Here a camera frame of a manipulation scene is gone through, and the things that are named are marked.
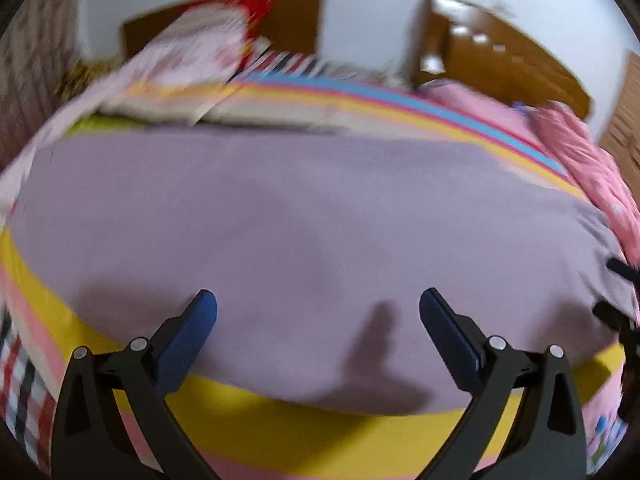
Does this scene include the light wooden wardrobe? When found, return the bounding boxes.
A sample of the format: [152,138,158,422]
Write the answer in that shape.
[597,47,640,171]

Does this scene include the glossy wooden headboard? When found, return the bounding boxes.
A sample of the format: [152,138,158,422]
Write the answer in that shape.
[410,0,593,121]

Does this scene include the pink floral bed sheet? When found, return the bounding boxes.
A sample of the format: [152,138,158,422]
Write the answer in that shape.
[415,80,640,478]

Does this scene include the checked cloth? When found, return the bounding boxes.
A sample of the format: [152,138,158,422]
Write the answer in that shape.
[240,37,326,81]

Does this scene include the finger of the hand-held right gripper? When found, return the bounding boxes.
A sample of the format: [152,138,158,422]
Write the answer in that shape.
[592,301,640,343]
[606,258,640,283]

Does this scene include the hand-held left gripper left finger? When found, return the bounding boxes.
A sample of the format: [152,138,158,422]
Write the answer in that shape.
[50,288,219,480]

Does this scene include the checked bed sheet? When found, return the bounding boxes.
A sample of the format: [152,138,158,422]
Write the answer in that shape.
[0,305,61,468]

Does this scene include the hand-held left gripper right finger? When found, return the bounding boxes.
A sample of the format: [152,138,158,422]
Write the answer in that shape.
[419,287,587,480]

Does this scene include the red floral pillow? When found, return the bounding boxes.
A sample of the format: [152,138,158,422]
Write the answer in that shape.
[175,0,273,71]

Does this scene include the brown patterned curtain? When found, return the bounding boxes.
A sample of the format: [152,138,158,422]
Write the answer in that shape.
[0,0,83,171]

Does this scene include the bedside table with floral cover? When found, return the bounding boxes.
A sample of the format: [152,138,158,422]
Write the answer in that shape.
[320,60,416,92]

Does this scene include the striped colourful blanket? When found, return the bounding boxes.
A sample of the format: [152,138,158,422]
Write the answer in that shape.
[0,72,628,480]

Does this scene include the dark plain wooden headboard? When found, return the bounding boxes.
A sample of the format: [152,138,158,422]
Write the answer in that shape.
[120,0,331,61]

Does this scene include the dark patterned blanket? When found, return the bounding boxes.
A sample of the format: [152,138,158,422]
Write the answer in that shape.
[55,57,126,106]

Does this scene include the pink floral pillow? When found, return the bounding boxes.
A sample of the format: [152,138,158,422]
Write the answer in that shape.
[97,2,256,126]

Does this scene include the pink quilt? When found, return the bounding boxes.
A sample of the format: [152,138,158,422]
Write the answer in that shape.
[530,100,640,271]

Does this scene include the lilac pants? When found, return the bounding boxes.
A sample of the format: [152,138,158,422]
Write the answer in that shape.
[7,125,640,416]

